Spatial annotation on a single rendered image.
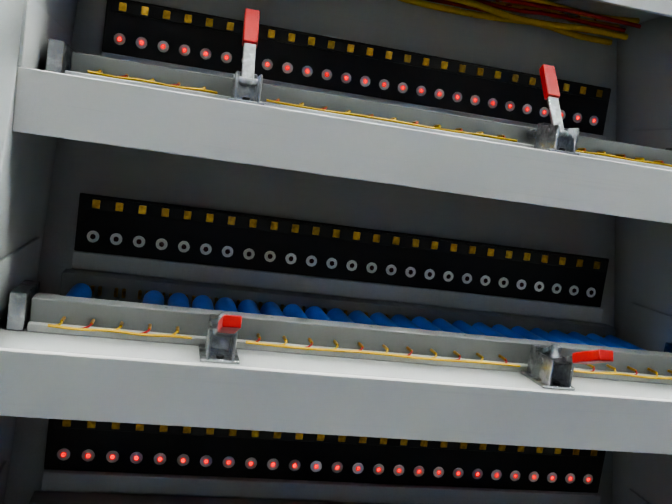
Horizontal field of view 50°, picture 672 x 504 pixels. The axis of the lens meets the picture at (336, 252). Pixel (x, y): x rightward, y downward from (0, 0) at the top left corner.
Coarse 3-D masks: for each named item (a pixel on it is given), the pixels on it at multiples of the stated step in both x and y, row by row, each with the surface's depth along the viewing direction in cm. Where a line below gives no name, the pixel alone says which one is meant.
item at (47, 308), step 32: (32, 320) 53; (64, 320) 53; (96, 320) 54; (128, 320) 54; (160, 320) 55; (192, 320) 55; (256, 320) 56; (288, 320) 57; (320, 320) 59; (352, 352) 56; (384, 352) 57; (416, 352) 59; (448, 352) 60; (480, 352) 60; (512, 352) 61; (640, 352) 64
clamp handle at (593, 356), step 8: (552, 352) 58; (560, 352) 58; (576, 352) 54; (584, 352) 53; (592, 352) 52; (600, 352) 51; (608, 352) 52; (560, 360) 56; (568, 360) 55; (576, 360) 54; (584, 360) 53; (592, 360) 52; (600, 360) 51; (608, 360) 51
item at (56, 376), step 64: (128, 256) 67; (0, 320) 52; (640, 320) 76; (0, 384) 47; (64, 384) 48; (128, 384) 49; (192, 384) 50; (256, 384) 51; (320, 384) 52; (384, 384) 53; (448, 384) 54; (512, 384) 57; (576, 384) 59; (640, 384) 63; (576, 448) 57; (640, 448) 58
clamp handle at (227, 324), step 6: (222, 318) 46; (228, 318) 46; (234, 318) 46; (240, 318) 46; (222, 324) 45; (228, 324) 45; (234, 324) 46; (240, 324) 46; (216, 330) 51; (222, 330) 47; (228, 330) 47; (234, 330) 47
